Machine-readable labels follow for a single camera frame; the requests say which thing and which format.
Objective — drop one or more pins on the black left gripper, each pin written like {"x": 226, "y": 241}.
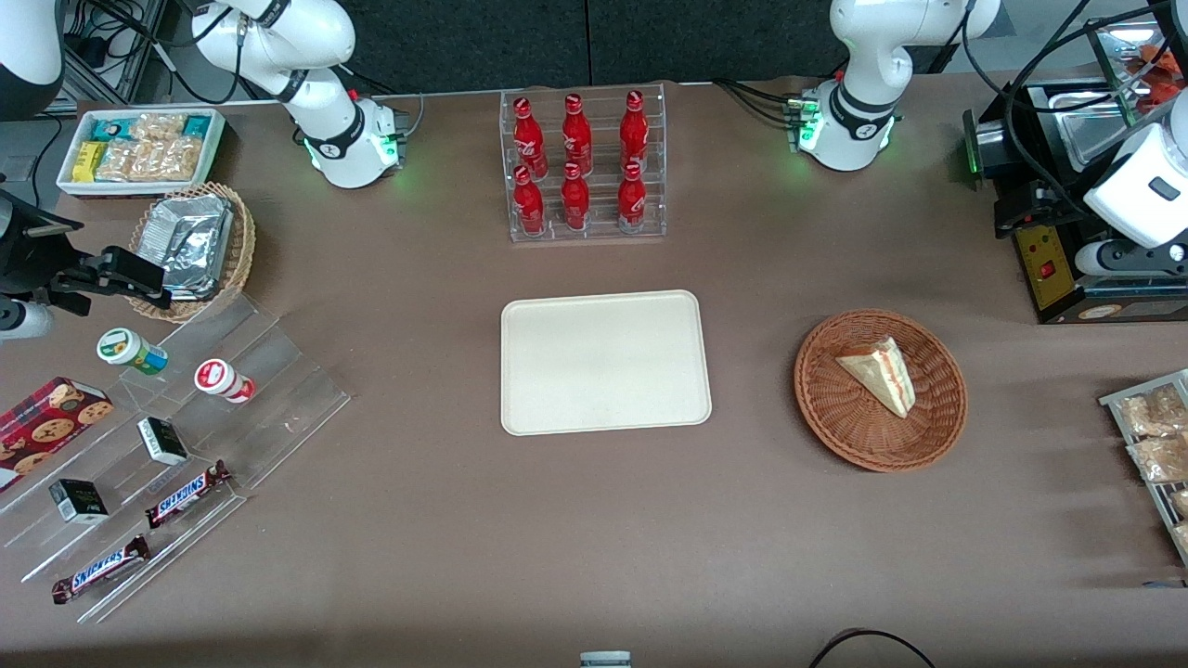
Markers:
{"x": 1024, "y": 206}

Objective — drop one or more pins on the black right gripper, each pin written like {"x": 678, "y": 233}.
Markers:
{"x": 20, "y": 250}

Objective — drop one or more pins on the triangular sandwich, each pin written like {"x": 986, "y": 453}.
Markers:
{"x": 882, "y": 376}

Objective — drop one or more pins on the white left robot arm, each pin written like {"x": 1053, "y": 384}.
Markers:
{"x": 858, "y": 102}

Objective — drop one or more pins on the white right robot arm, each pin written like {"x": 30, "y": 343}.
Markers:
{"x": 320, "y": 83}

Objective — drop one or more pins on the small tan wicker basket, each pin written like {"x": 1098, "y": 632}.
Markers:
{"x": 239, "y": 250}

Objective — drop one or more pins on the tray of wrapped pastries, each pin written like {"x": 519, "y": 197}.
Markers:
{"x": 1114, "y": 401}

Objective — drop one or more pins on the large brown wicker basket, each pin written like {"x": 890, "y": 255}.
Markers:
{"x": 849, "y": 417}

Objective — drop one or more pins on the cream plastic tray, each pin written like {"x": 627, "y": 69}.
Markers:
{"x": 603, "y": 364}

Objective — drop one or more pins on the silver foil pack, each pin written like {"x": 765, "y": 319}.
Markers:
{"x": 190, "y": 241}

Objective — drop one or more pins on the green label yogurt cup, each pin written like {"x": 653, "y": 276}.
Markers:
{"x": 125, "y": 348}

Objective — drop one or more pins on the black food warmer cabinet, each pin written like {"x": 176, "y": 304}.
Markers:
{"x": 1058, "y": 278}

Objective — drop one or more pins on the white rectangular snack bin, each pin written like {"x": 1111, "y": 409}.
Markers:
{"x": 70, "y": 186}

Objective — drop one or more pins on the clear bag of crackers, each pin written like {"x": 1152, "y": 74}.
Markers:
{"x": 158, "y": 126}
{"x": 153, "y": 160}

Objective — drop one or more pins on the yellow snack pack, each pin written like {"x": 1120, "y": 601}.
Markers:
{"x": 88, "y": 160}

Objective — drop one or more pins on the stainless steel pan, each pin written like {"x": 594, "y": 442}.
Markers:
{"x": 1104, "y": 125}

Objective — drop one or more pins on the red label yogurt cup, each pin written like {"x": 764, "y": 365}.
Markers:
{"x": 218, "y": 378}

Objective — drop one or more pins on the teal snack pack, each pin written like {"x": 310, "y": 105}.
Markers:
{"x": 196, "y": 126}
{"x": 111, "y": 129}

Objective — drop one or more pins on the small black box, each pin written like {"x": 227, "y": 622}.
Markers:
{"x": 162, "y": 441}
{"x": 79, "y": 501}

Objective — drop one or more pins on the red cookie box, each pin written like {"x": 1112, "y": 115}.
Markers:
{"x": 46, "y": 427}

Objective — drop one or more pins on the clear acrylic step display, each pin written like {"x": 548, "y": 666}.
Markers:
{"x": 278, "y": 399}

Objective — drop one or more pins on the Snickers chocolate bar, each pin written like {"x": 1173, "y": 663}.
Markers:
{"x": 186, "y": 494}
{"x": 97, "y": 569}

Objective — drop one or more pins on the clear bag of pastry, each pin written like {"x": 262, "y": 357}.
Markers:
{"x": 1155, "y": 411}
{"x": 1160, "y": 459}

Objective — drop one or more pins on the red cola bottle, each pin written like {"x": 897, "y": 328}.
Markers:
{"x": 632, "y": 202}
{"x": 528, "y": 139}
{"x": 574, "y": 204}
{"x": 576, "y": 137}
{"x": 634, "y": 132}
{"x": 529, "y": 206}

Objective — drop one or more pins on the clear acrylic bottle rack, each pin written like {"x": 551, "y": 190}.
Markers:
{"x": 599, "y": 237}

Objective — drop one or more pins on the small grey object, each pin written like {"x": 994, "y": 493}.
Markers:
{"x": 605, "y": 660}

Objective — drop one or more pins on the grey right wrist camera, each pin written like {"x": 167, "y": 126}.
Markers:
{"x": 23, "y": 320}

